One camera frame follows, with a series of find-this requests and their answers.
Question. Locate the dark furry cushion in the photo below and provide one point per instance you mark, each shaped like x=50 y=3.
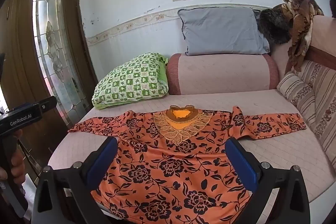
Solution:
x=274 y=26

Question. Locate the brown ruffled cloth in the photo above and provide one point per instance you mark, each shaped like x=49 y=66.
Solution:
x=299 y=19

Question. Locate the person's left hand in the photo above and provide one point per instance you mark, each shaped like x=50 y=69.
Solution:
x=19 y=166

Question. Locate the pink quilted sofa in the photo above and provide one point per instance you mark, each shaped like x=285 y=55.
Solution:
x=223 y=71

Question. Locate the striped floral back cushion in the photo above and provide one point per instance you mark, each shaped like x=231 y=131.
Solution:
x=324 y=98

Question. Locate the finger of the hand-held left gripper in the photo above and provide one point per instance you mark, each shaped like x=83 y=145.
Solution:
x=48 y=102
x=25 y=106

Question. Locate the orange floral blouse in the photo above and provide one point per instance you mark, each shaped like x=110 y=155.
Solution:
x=170 y=161

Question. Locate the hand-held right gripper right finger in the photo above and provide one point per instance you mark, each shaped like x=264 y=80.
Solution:
x=241 y=163

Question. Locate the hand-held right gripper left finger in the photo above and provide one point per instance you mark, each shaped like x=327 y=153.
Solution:
x=102 y=161

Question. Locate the green checkered pillow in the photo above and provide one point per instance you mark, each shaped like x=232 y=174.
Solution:
x=131 y=79

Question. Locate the wooden door with leaded glass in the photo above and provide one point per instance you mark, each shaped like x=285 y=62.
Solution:
x=73 y=43

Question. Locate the grey pillow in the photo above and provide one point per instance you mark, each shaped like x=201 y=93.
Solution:
x=220 y=29

